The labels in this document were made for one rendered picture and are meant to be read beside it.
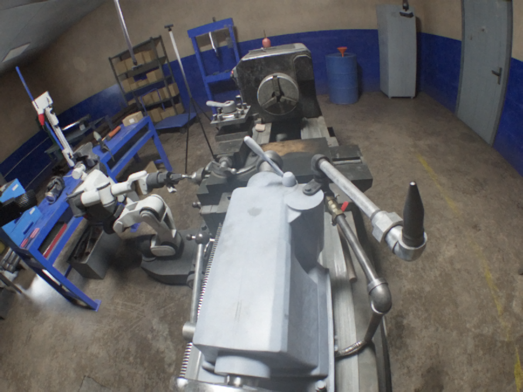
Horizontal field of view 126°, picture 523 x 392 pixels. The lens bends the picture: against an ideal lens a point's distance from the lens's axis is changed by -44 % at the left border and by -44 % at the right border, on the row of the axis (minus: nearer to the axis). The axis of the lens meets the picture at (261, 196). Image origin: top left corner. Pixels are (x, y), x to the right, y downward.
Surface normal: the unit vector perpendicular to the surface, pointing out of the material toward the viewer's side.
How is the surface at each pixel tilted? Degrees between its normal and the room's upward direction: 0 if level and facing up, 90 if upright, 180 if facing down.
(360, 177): 0
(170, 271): 0
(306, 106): 90
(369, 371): 0
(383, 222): 35
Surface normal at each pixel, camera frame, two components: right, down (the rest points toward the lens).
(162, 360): -0.19, -0.75
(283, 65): -0.10, 0.66
